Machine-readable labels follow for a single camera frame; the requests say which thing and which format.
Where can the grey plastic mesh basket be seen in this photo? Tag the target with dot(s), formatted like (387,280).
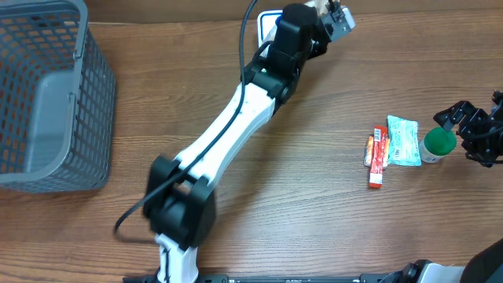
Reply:
(58,99)

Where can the green lid jar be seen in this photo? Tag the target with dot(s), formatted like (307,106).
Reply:
(436,144)

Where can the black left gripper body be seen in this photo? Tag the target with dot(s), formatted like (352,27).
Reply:
(319,43)

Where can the teal snack packet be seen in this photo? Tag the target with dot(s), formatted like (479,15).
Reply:
(404,143)

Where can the red stick snack packet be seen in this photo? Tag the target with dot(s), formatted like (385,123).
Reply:
(376,171)

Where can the red white snack packet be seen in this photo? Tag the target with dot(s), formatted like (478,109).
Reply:
(319,5)

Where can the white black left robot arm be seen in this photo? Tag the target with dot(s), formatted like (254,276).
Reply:
(179,201)

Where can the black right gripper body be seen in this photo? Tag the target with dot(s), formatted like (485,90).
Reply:
(472,128)

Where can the orange juice carton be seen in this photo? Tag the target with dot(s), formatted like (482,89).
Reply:
(369,152)

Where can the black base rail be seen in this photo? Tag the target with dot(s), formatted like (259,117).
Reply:
(363,278)

